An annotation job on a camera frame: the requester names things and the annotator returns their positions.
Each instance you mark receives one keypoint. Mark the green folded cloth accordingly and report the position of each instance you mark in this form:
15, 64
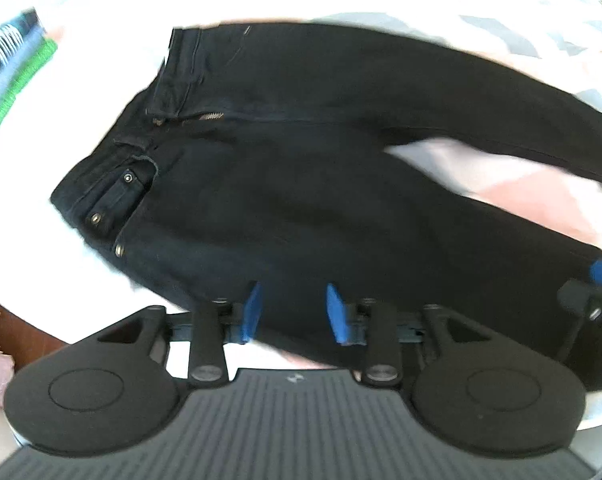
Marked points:
28, 77

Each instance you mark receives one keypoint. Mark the black jeans pants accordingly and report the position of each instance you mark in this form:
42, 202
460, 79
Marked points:
291, 200

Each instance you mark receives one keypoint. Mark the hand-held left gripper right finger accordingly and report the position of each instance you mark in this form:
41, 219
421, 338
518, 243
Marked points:
337, 317

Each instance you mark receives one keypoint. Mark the dark striped folded cloth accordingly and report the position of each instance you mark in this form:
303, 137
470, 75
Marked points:
3, 42

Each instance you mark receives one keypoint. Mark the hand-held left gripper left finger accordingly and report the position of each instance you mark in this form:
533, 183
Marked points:
251, 316

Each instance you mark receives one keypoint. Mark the blue folded cloth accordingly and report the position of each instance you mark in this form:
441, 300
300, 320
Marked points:
16, 62

